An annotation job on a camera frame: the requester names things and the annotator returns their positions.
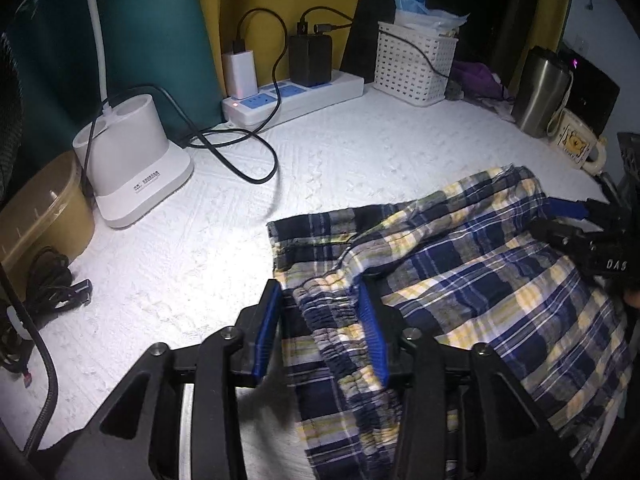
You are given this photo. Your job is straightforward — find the blue yellow plaid pants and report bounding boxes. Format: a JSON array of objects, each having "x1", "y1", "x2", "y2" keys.
[{"x1": 268, "y1": 166, "x2": 632, "y2": 479}]

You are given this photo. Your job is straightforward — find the steel tumbler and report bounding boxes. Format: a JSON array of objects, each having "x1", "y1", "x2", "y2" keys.
[{"x1": 511, "y1": 46, "x2": 573, "y2": 138}]

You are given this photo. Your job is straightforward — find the black power adapter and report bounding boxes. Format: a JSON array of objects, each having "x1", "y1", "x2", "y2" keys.
[{"x1": 288, "y1": 18, "x2": 333, "y2": 88}]

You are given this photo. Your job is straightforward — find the blue tissue pack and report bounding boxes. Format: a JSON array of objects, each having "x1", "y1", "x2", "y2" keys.
[{"x1": 394, "y1": 0, "x2": 469, "y2": 35}]

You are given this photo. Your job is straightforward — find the bundled black cable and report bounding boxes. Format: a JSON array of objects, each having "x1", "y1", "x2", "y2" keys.
[{"x1": 22, "y1": 246, "x2": 94, "y2": 321}]

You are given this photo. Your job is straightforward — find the cream cartoon mug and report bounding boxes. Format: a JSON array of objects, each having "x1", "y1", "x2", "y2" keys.
[{"x1": 551, "y1": 110, "x2": 606, "y2": 176}]

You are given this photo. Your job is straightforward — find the white plastic lattice basket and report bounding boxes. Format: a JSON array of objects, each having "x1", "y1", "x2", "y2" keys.
[{"x1": 373, "y1": 22, "x2": 458, "y2": 107}]

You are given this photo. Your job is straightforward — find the black lamp power cable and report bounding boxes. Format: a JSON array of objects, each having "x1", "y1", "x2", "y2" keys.
[{"x1": 81, "y1": 84, "x2": 279, "y2": 196}]

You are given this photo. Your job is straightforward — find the white desk lamp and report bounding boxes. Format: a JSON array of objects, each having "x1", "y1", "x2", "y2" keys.
[{"x1": 73, "y1": 0, "x2": 193, "y2": 229}]

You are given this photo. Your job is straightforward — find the white USB charger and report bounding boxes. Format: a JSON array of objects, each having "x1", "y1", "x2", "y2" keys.
[{"x1": 222, "y1": 51, "x2": 258, "y2": 100}]

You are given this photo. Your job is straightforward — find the purple cloth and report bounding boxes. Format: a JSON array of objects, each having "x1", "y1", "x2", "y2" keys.
[{"x1": 450, "y1": 60, "x2": 504, "y2": 100}]

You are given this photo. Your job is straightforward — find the black braided cable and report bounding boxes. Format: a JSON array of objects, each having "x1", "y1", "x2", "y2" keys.
[{"x1": 0, "y1": 263, "x2": 61, "y2": 461}]

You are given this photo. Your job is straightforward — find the white power strip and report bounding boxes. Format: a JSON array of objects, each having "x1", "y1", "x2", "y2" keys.
[{"x1": 221, "y1": 70, "x2": 364, "y2": 130}]

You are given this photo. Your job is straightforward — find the tan plastic lidded box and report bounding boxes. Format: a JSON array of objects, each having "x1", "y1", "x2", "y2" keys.
[{"x1": 0, "y1": 151, "x2": 94, "y2": 298}]

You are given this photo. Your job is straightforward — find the black charger cable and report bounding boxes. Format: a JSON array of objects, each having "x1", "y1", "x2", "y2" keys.
[{"x1": 230, "y1": 6, "x2": 291, "y2": 131}]

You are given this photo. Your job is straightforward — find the black adapter cable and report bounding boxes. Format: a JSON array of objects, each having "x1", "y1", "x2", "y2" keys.
[{"x1": 295, "y1": 5, "x2": 450, "y2": 82}]

